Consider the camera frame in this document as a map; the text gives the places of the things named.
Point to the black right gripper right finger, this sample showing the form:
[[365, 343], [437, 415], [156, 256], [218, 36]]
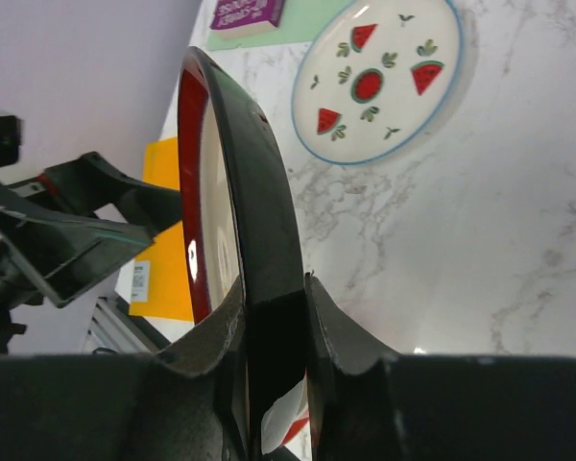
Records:
[[369, 402]]

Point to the purple paperback book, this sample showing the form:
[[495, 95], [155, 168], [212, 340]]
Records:
[[234, 19]]

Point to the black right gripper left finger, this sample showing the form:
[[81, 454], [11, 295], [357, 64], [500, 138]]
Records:
[[120, 406]]

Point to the dark red rimmed plate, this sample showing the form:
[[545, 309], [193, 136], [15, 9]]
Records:
[[237, 202]]

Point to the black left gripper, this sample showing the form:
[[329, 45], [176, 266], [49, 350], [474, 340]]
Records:
[[60, 256]]

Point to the watermelon pattern white plate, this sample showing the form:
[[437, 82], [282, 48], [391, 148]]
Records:
[[374, 78]]

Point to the green clipboard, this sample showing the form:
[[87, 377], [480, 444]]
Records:
[[301, 21]]

